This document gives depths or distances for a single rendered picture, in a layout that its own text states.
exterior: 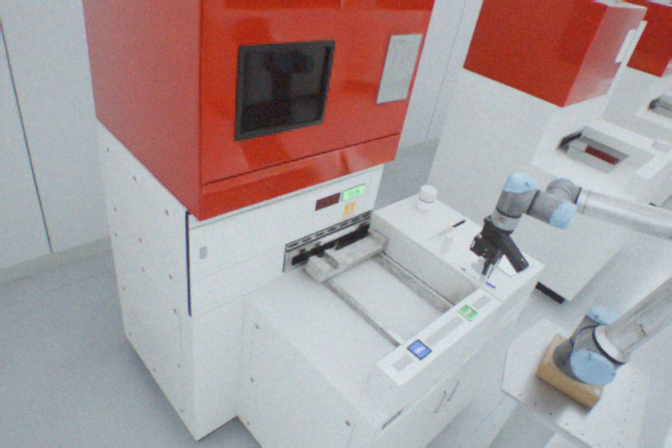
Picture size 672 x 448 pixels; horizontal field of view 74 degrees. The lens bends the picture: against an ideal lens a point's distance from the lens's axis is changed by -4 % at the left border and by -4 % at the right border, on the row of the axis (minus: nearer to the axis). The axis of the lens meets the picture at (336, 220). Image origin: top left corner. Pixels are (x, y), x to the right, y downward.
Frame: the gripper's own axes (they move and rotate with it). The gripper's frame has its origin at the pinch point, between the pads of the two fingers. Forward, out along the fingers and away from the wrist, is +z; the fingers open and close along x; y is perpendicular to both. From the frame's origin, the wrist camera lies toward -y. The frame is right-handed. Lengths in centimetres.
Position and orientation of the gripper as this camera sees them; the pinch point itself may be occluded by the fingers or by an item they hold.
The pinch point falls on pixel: (485, 280)
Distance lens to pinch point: 148.0
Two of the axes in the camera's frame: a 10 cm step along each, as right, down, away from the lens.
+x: -7.2, 2.8, -6.3
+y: -6.7, -5.0, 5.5
